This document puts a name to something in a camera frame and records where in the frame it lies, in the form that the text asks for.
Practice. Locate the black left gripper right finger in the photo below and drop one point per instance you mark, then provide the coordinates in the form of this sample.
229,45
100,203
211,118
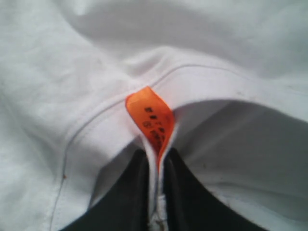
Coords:
191,207

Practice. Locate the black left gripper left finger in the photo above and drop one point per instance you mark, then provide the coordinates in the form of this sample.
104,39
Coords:
125,206

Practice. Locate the white shirt with red trim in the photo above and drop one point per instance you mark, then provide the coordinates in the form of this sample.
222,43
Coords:
233,72

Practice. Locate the orange shirt neck tag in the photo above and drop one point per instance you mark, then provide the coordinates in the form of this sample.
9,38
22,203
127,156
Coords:
153,117

